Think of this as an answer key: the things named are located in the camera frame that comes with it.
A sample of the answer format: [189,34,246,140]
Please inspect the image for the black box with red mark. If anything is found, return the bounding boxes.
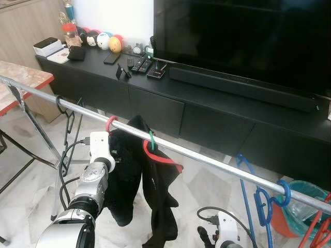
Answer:
[146,62,167,79]

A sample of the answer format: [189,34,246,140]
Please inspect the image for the black and white figurine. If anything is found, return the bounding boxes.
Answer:
[85,29,100,47]

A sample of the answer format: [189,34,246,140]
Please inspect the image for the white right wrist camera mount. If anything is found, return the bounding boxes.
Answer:
[216,211,236,248]

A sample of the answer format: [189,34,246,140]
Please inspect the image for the flat white box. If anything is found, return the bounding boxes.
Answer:
[47,49,70,64]

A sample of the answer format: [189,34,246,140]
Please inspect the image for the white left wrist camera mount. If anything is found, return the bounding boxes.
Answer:
[89,131,117,174]

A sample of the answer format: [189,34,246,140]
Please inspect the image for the black wallet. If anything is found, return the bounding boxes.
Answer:
[67,45,86,61]

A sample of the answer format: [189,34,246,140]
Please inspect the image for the black soundbar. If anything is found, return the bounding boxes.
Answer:
[169,66,319,113]

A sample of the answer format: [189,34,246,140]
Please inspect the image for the white round figurine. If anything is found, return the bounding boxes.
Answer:
[97,32,111,50]

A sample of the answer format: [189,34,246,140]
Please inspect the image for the black shirt with green logo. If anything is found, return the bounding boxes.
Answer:
[102,115,156,228]

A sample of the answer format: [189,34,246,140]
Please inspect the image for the black garment with FSL print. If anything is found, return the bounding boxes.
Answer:
[141,150,183,248]

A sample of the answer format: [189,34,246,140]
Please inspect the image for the blue plastic hanger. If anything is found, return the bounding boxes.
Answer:
[235,153,292,248]

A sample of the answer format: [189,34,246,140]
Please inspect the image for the white box black lid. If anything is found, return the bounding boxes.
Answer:
[34,37,63,57]

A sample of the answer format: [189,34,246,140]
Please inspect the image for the black television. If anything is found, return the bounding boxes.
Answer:
[154,0,331,96]

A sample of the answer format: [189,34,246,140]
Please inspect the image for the orange bin with teal liner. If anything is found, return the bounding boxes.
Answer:
[272,180,331,239]

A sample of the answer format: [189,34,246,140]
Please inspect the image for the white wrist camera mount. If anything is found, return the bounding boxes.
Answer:
[216,211,236,248]
[89,131,117,174]

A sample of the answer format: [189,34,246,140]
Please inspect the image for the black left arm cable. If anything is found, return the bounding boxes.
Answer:
[58,138,93,207]

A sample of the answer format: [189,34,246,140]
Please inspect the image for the silver metal clothes rack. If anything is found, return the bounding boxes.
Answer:
[0,75,331,220]

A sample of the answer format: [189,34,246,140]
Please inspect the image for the marble folding table red rim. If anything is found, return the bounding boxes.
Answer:
[0,60,57,197]

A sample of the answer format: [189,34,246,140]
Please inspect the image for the black TV cabinet white legs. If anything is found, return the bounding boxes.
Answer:
[35,44,331,192]

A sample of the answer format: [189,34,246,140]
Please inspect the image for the glass jar red lid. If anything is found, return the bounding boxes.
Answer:
[61,23,78,48]

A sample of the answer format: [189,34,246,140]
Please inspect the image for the thin black hanger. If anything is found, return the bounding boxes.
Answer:
[56,96,86,179]

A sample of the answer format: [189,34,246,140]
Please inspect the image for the black smartphone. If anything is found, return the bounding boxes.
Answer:
[103,52,121,65]

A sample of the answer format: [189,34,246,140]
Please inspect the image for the black phone stand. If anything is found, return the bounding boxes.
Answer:
[115,65,132,81]

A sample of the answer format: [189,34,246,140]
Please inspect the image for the slim decorative bottle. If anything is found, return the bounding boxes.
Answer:
[62,0,74,24]

